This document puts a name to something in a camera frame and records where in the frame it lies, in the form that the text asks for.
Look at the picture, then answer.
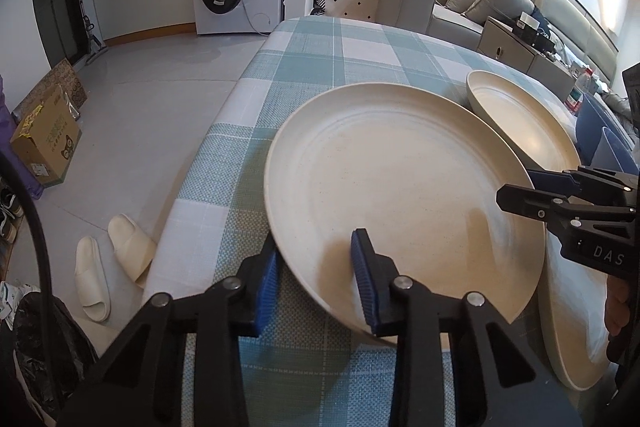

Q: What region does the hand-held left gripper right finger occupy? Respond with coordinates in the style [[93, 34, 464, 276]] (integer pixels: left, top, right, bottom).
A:
[[350, 228, 583, 427]]

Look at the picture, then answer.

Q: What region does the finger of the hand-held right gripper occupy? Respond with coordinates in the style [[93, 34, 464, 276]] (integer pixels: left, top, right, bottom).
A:
[[496, 183, 638, 228], [527, 166, 640, 198]]

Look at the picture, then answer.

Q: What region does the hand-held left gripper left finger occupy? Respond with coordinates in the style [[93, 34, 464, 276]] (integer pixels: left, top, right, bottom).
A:
[[57, 237, 281, 427]]

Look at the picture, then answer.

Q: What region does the cream round plate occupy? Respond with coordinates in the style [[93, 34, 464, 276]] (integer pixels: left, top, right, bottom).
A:
[[263, 83, 547, 348], [537, 227, 621, 392], [466, 70, 583, 172]]

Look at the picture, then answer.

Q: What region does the blue ceramic bowl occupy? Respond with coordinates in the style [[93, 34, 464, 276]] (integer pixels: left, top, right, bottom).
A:
[[592, 126, 638, 172], [575, 92, 623, 168]]

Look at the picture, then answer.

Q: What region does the person's right hand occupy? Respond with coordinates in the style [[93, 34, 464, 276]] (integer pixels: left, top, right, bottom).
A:
[[602, 277, 633, 365]]

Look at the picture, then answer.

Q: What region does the plastic water bottle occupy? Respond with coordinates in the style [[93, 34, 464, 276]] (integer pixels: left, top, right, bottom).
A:
[[565, 67, 596, 110]]

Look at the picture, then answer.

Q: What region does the grey side cabinet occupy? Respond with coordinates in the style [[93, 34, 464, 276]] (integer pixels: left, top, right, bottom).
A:
[[477, 17, 576, 98]]

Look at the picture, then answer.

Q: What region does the cream slipper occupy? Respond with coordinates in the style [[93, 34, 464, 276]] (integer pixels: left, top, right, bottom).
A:
[[107, 213, 158, 284], [75, 237, 112, 323]]

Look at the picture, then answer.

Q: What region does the black open box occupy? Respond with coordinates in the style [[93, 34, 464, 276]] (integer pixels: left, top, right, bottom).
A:
[[515, 12, 556, 50]]

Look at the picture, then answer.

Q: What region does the beige padded headboard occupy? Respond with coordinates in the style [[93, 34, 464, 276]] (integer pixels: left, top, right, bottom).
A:
[[542, 0, 621, 72]]

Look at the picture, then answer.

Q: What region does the green white checked tablecloth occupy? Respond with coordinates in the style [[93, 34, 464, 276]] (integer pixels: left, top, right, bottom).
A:
[[137, 16, 601, 427]]

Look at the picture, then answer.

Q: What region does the black plastic bag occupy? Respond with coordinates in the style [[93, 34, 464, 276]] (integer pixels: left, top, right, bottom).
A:
[[0, 292, 101, 408]]

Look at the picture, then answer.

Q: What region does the cream dotted cushion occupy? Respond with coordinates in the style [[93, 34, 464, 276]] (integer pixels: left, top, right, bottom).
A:
[[325, 0, 381, 20]]

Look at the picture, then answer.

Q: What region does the printed cardboard box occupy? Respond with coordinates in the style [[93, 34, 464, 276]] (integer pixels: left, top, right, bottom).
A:
[[10, 84, 83, 188]]

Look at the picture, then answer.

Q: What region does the dark sneaker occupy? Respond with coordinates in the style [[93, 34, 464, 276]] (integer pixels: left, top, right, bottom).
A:
[[0, 187, 23, 243]]

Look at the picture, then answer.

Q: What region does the flat patterned brown box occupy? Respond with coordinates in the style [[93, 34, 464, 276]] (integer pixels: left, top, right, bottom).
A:
[[12, 59, 88, 122]]

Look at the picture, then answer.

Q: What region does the floor mop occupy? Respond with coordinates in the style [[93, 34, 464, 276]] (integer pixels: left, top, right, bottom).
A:
[[80, 0, 108, 65]]

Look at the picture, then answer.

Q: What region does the purple cloth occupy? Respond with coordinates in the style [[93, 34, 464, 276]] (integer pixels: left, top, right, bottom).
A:
[[0, 74, 13, 148]]

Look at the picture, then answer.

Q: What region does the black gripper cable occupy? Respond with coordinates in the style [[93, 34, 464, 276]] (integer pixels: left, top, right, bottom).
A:
[[0, 152, 56, 373]]

